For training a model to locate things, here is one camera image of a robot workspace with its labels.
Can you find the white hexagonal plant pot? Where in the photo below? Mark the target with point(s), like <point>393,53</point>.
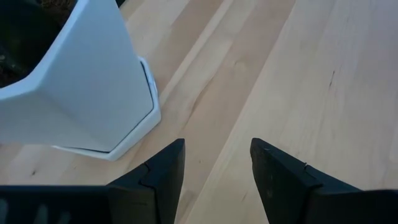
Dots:
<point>93,93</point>

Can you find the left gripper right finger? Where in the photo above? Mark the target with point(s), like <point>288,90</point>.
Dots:
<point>295,196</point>

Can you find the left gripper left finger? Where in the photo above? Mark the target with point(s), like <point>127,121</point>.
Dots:
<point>140,199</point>

